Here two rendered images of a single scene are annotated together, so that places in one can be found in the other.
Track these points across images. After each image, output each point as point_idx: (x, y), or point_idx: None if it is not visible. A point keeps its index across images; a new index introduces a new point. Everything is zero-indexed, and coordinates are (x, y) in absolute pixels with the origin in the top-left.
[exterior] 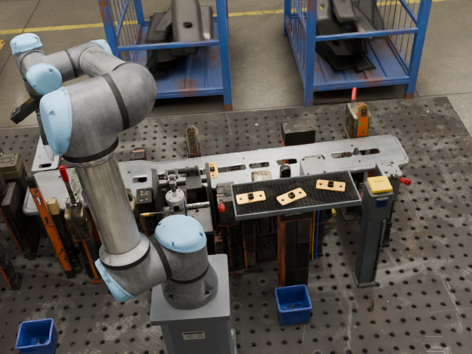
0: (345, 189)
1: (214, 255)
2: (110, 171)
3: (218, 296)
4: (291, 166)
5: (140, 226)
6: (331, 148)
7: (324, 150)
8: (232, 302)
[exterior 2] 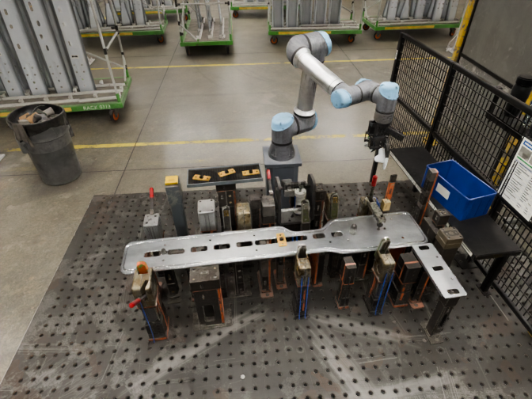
0: (193, 176)
1: (271, 164)
2: None
3: (267, 150)
4: (219, 241)
5: (324, 210)
6: (182, 257)
7: (188, 256)
8: None
